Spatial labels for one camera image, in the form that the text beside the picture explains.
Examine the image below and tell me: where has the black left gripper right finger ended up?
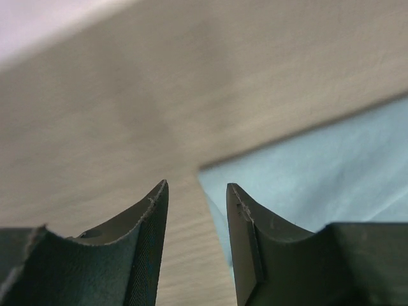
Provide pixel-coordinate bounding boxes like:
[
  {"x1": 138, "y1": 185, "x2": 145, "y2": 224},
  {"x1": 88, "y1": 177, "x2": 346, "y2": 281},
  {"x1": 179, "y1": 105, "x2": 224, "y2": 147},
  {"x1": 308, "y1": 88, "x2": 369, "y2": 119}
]
[{"x1": 226, "y1": 183, "x2": 407, "y2": 306}]

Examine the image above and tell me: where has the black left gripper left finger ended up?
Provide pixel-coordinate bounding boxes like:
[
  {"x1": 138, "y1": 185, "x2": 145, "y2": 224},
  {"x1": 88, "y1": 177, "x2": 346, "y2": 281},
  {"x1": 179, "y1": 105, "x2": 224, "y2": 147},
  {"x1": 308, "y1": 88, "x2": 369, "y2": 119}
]
[{"x1": 1, "y1": 181, "x2": 169, "y2": 306}]

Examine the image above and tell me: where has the blue t shirt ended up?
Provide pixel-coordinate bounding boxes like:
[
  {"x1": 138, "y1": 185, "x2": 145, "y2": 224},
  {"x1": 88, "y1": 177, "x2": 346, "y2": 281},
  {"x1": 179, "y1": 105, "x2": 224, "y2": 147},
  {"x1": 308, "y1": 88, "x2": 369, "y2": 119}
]
[{"x1": 198, "y1": 99, "x2": 407, "y2": 263}]

